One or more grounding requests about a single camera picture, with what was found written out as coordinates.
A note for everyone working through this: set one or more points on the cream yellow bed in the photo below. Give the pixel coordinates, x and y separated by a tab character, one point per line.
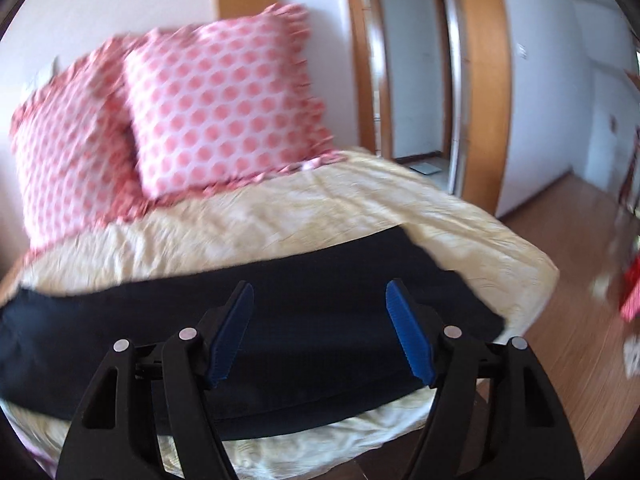
280	215

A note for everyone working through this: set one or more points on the dark navy pants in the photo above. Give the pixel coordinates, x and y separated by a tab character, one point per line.
310	310

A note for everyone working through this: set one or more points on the red box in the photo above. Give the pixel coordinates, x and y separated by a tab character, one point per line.
631	290

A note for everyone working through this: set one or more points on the wooden door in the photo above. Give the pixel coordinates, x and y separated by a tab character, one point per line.
482	85

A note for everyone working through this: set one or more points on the pink polka dot pillow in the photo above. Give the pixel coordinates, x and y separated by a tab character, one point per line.
70	160
227	95

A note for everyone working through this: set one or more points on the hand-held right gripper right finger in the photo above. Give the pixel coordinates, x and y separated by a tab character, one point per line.
411	340

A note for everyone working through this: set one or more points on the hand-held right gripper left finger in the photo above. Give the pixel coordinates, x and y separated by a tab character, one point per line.
231	332

